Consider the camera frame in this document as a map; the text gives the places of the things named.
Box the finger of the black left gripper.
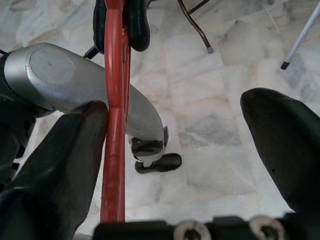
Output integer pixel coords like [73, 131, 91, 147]
[92, 0, 109, 55]
[126, 0, 151, 53]

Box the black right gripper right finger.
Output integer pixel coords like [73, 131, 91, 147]
[239, 87, 320, 216]

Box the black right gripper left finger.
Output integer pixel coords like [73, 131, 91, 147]
[0, 99, 109, 240]

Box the red plastic hanger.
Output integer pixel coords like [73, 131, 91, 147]
[99, 0, 132, 224]

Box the silver clothes rack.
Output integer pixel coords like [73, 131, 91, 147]
[279, 1, 320, 70]

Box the black robot right foot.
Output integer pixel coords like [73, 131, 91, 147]
[134, 152, 182, 174]

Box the dark brown metal chair frame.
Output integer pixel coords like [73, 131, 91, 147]
[176, 0, 215, 54]

